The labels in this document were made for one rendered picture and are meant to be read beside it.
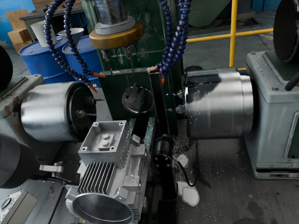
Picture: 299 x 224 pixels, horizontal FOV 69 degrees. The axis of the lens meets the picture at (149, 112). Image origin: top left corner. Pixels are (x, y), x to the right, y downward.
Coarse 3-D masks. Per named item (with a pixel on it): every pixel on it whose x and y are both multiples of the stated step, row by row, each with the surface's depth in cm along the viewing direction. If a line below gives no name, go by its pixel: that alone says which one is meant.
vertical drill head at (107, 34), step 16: (96, 0) 63; (112, 0) 63; (112, 16) 65; (128, 16) 72; (96, 32) 70; (112, 32) 66; (128, 32) 65; (144, 32) 71; (112, 48) 67; (128, 48) 68
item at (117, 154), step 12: (120, 120) 62; (96, 132) 63; (108, 132) 63; (120, 132) 62; (84, 144) 57; (108, 144) 57; (120, 144) 55; (84, 156) 55; (96, 156) 54; (108, 156) 54; (120, 156) 55; (120, 168) 56
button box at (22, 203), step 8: (16, 192) 57; (24, 192) 56; (16, 200) 54; (24, 200) 55; (32, 200) 57; (0, 208) 56; (8, 208) 52; (16, 208) 53; (24, 208) 55; (32, 208) 56; (0, 216) 52; (8, 216) 51; (16, 216) 53; (24, 216) 54
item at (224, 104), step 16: (192, 80) 70; (208, 80) 69; (224, 80) 68; (240, 80) 66; (192, 96) 68; (208, 96) 67; (224, 96) 66; (240, 96) 65; (192, 112) 68; (208, 112) 67; (224, 112) 66; (240, 112) 65; (192, 128) 70; (208, 128) 69; (224, 128) 69; (240, 128) 68
